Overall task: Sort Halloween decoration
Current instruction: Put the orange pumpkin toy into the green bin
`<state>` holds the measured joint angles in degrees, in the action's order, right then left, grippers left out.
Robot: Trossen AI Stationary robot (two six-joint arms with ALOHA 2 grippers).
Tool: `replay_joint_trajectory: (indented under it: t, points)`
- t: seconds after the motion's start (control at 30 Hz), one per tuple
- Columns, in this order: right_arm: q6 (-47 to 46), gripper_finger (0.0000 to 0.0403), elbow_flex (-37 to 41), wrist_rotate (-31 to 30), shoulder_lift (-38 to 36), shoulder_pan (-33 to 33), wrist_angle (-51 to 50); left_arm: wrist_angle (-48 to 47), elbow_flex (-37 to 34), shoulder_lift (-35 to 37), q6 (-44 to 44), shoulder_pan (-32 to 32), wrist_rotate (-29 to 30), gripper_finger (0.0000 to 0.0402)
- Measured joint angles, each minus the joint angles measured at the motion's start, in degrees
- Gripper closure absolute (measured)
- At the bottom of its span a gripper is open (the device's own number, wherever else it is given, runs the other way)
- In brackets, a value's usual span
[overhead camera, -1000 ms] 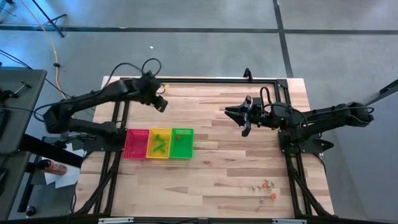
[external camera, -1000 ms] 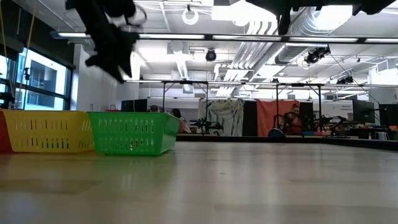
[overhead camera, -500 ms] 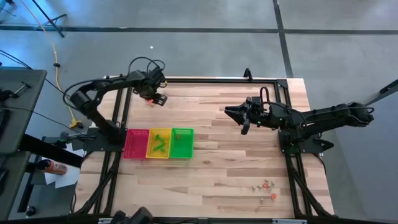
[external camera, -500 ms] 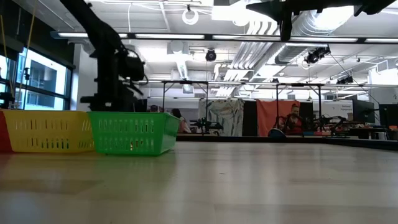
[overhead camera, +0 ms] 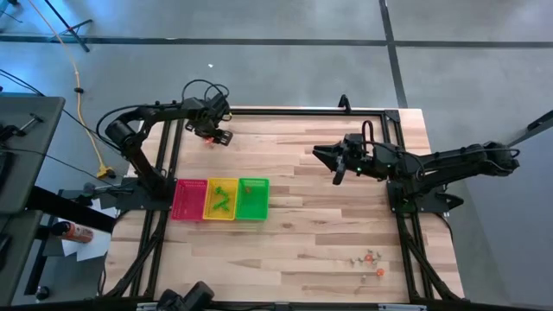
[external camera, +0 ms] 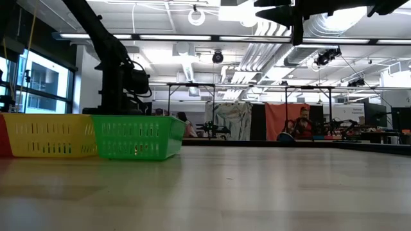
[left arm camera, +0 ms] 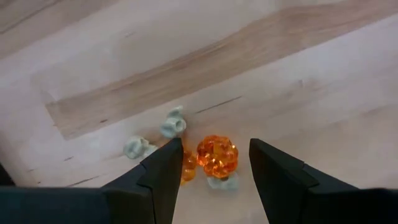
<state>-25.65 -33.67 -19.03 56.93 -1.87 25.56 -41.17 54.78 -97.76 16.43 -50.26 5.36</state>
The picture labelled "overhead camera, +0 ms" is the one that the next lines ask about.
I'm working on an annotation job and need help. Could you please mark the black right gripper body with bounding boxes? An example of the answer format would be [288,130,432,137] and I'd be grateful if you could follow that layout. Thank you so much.
[332,134,381,186]

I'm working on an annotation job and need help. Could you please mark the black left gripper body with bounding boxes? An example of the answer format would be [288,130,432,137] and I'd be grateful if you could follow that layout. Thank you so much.
[185,92,234,146]

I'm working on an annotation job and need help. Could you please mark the green plastic basket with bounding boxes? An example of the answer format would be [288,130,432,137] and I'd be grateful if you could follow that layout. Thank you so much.
[235,177,270,221]

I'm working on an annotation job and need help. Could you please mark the red plastic basket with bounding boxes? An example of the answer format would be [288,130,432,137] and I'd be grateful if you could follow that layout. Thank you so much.
[171,179,209,221]

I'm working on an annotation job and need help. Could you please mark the yellow plastic basket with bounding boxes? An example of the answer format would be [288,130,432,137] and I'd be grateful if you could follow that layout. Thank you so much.
[202,177,239,221]

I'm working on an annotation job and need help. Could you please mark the black tripod stand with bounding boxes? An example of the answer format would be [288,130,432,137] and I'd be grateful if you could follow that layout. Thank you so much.
[42,0,94,53]

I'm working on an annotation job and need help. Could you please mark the black metal beam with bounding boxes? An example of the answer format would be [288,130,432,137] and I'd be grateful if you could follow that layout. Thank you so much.
[25,184,118,234]

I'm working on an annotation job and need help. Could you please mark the grey rolling table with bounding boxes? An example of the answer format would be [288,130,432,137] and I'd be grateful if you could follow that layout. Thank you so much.
[464,110,553,311]

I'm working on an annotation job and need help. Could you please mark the white paper sheets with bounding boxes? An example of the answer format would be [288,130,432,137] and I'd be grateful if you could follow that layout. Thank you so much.
[60,197,118,263]

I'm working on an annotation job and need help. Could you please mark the orange spray can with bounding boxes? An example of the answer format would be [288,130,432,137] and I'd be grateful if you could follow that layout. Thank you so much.
[51,219,95,244]

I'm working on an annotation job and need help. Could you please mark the black blurred equipment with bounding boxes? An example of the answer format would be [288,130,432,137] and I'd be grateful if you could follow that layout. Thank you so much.
[156,280,216,311]

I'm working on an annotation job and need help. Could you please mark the grey side table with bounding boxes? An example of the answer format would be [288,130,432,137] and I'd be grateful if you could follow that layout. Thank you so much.
[0,93,67,306]

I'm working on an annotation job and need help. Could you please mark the black clamp tool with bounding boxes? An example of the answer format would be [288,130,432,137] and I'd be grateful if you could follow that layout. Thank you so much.
[0,111,45,143]

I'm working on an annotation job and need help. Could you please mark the black aluminium table frame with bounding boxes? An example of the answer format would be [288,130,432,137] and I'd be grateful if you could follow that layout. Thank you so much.
[103,105,466,303]

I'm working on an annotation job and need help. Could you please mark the yellow extension cable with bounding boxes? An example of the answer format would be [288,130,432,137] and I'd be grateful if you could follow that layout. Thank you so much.
[26,0,116,181]

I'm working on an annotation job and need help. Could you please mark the black floor cable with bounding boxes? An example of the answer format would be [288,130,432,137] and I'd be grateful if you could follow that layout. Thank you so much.
[0,67,109,146]

